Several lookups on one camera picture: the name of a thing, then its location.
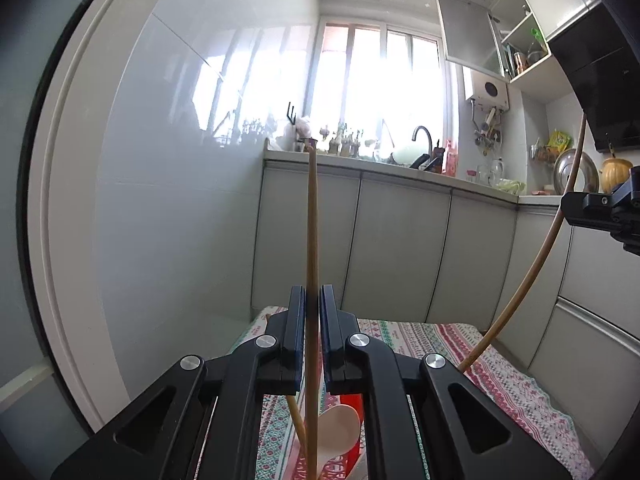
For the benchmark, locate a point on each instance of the row of small potted plants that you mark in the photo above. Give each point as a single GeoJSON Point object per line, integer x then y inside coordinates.
{"type": "Point", "coordinates": [345, 142]}

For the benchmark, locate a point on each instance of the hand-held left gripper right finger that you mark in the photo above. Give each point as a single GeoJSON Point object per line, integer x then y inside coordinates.
{"type": "Point", "coordinates": [326, 350]}

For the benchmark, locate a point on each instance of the bright kitchen window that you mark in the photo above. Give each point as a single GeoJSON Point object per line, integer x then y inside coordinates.
{"type": "Point", "coordinates": [370, 85]}

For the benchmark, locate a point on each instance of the red plastic spoon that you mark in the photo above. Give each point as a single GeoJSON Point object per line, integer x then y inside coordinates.
{"type": "Point", "coordinates": [352, 402]}

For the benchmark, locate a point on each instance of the striped patterned tablecloth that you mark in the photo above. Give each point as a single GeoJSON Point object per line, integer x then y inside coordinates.
{"type": "Point", "coordinates": [500, 380]}

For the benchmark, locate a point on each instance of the green leafy vegetables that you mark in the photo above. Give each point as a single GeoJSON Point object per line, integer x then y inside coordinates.
{"type": "Point", "coordinates": [512, 186]}

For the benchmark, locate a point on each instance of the hanging kitchen tools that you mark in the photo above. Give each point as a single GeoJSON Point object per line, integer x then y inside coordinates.
{"type": "Point", "coordinates": [487, 130]}

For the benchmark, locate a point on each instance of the light kitchen countertop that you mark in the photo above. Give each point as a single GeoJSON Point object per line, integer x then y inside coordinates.
{"type": "Point", "coordinates": [380, 166]}

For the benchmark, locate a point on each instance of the yellow snack bag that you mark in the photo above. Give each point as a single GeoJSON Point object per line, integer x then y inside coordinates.
{"type": "Point", "coordinates": [559, 142]}

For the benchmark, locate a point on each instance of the black range hood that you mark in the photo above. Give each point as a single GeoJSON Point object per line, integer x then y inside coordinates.
{"type": "Point", "coordinates": [605, 85]}

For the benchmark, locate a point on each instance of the pink dish soap bottle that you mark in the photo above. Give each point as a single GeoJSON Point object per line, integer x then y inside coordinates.
{"type": "Point", "coordinates": [450, 160]}

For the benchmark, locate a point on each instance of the grey lower kitchen cabinets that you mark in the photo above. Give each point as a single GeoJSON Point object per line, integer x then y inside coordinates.
{"type": "Point", "coordinates": [400, 245]}

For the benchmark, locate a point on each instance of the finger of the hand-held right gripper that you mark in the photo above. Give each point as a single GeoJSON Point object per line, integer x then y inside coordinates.
{"type": "Point", "coordinates": [585, 207]}

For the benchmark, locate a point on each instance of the black pronged rack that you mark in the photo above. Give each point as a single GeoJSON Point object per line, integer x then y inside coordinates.
{"type": "Point", "coordinates": [291, 112]}

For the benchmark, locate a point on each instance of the white wall cabinet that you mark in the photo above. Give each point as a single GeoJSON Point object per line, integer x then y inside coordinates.
{"type": "Point", "coordinates": [465, 25]}

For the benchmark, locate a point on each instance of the steel pot lid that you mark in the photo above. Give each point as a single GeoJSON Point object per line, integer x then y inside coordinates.
{"type": "Point", "coordinates": [567, 170]}

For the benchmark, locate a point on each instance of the white water heater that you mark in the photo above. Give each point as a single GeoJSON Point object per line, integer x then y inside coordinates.
{"type": "Point", "coordinates": [485, 90]}

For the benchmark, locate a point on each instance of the yellow pumpkin-shaped pot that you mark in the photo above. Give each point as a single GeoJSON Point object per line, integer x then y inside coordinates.
{"type": "Point", "coordinates": [616, 175]}

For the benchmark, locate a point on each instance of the curved metal faucet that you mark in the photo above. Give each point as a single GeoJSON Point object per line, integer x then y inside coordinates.
{"type": "Point", "coordinates": [422, 132]}

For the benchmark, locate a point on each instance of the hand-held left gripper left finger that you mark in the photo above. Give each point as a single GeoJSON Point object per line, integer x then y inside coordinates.
{"type": "Point", "coordinates": [300, 350]}

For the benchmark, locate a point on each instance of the clear glass jar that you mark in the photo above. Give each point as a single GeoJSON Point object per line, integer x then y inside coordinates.
{"type": "Point", "coordinates": [495, 172]}

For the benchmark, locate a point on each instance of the pale green basin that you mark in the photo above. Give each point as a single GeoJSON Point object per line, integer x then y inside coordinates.
{"type": "Point", "coordinates": [405, 152]}

